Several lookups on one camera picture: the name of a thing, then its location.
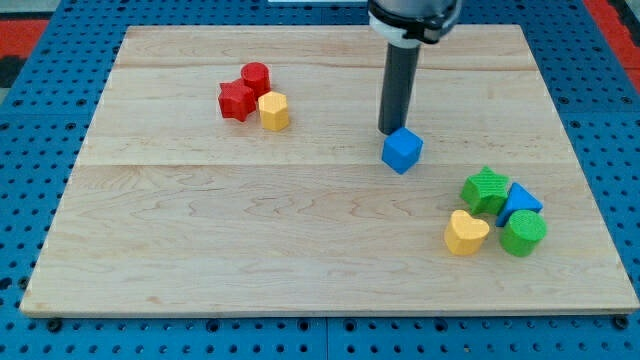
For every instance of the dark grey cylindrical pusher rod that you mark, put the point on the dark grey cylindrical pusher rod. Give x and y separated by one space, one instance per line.
399 72

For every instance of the blue cube block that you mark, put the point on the blue cube block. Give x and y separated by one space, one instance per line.
401 150

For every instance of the yellow hexagon block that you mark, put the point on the yellow hexagon block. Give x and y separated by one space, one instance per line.
273 108

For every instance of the red cylinder block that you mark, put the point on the red cylinder block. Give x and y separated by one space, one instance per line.
256 76

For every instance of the green star block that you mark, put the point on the green star block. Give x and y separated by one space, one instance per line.
485 191

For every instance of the red star block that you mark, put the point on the red star block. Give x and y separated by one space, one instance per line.
236 100

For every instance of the blue triangle block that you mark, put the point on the blue triangle block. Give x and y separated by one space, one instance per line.
519 198

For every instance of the yellow heart block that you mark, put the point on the yellow heart block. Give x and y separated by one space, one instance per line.
464 235

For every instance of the light wooden board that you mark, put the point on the light wooden board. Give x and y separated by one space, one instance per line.
172 211

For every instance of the green cylinder block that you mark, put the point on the green cylinder block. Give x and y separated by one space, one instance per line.
523 232

